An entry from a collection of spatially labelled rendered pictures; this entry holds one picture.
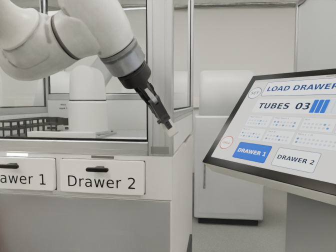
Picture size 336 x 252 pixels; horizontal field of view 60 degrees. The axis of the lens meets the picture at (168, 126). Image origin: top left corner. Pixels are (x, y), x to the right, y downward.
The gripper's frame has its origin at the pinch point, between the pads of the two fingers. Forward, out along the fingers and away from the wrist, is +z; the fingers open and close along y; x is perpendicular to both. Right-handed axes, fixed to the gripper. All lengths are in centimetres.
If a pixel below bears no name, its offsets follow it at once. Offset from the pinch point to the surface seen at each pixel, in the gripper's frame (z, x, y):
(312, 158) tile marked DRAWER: 2.9, -16.9, -32.2
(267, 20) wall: 158, -225, 265
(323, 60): 105, -137, 87
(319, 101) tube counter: 2.0, -28.7, -23.0
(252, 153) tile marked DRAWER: 5.8, -11.0, -20.0
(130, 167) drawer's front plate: 12.9, 16.4, 11.2
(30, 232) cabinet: 19, 60, 23
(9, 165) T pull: -3, 49, 30
